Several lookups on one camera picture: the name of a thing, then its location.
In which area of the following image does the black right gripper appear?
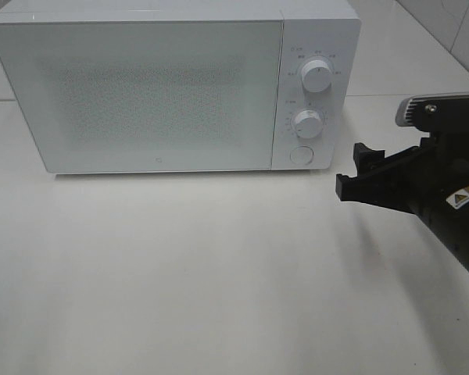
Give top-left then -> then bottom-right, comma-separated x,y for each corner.
395,93 -> 469,195

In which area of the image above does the white microwave door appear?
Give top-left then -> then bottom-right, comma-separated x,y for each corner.
0,21 -> 282,174

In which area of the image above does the round white door button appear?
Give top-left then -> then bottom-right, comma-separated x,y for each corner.
290,146 -> 314,166

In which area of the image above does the white microwave oven body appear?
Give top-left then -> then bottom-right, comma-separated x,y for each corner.
0,1 -> 361,173

